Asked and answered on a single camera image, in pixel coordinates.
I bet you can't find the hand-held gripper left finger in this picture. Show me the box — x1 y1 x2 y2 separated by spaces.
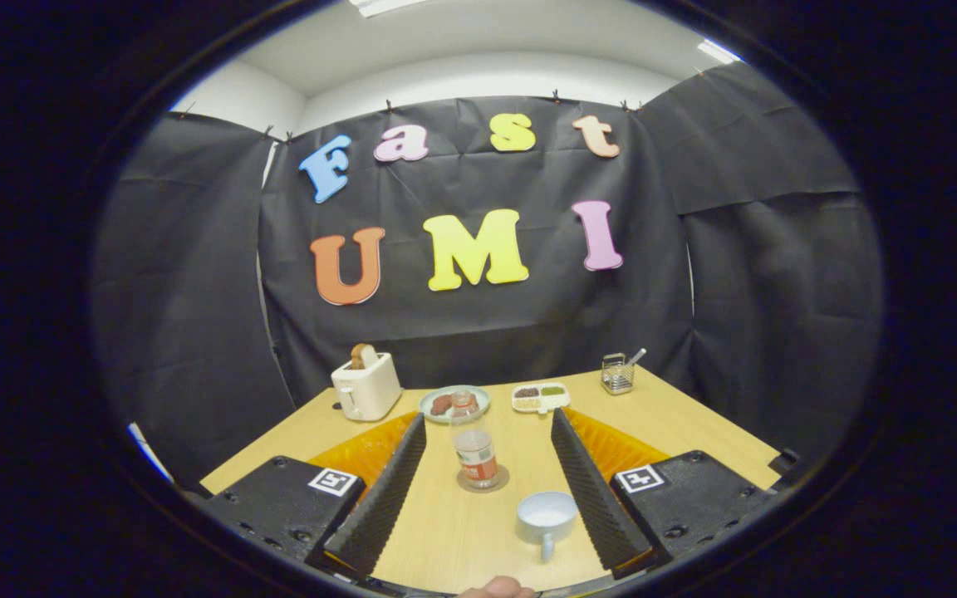
200 411 429 582

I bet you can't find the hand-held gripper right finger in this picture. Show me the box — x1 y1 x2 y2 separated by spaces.
550 407 803 574

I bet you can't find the pale grey cup with handle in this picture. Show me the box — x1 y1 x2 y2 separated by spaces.
516 491 579 563

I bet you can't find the round brown coaster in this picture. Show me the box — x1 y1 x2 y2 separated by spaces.
455 463 510 494

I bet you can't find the clear plastic bottle red label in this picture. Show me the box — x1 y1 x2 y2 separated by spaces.
449 390 502 489

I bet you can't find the wooden table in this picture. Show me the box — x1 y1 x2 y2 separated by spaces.
200 365 783 595

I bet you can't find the pale green plate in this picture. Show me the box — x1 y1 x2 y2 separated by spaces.
419 385 492 424

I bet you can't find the white divided dish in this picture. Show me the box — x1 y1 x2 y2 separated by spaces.
512 382 572 414

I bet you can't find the white toaster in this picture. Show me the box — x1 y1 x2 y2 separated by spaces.
331 352 403 422

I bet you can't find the small ceiling light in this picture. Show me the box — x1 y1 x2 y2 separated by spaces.
697 39 744 66

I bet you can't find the long ceiling light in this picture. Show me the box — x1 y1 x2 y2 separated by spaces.
350 0 429 19

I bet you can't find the small wire basket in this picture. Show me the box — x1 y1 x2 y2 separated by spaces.
601 353 636 395

